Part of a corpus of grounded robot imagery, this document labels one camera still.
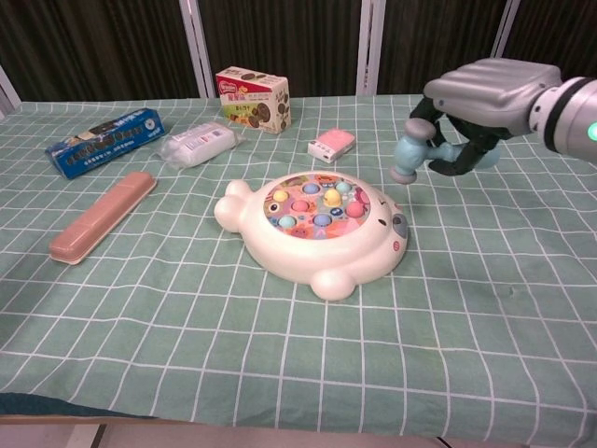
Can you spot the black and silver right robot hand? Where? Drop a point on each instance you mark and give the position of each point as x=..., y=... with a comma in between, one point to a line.
x=490, y=93

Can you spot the light blue toy hammer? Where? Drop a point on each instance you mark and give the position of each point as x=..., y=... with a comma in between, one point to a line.
x=409, y=151

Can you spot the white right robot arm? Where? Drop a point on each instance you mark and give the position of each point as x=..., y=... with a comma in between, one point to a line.
x=569, y=116

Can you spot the white fish-shaped toy game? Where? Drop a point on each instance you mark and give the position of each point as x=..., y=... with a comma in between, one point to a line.
x=303, y=256

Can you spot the small pink and white box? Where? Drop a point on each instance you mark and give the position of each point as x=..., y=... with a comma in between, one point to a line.
x=333, y=140

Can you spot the cream chocolate cookie box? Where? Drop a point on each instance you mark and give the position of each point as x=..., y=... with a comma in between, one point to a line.
x=252, y=100

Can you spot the clear packet of white pads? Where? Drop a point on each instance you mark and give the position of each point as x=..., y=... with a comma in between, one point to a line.
x=200, y=144

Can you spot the green checked tablecloth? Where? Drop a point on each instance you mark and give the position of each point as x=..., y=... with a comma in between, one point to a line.
x=280, y=350

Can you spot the blue Oreo cookie box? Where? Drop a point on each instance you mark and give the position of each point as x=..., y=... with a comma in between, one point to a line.
x=107, y=142

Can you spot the long pink plastic case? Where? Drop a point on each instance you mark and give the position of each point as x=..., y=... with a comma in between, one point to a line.
x=102, y=217

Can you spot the dark teal table pad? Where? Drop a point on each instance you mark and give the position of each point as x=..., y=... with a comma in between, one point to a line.
x=56, y=405

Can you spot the white frame post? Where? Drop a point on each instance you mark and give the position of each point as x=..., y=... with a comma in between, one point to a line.
x=370, y=46
x=8, y=93
x=506, y=28
x=198, y=46

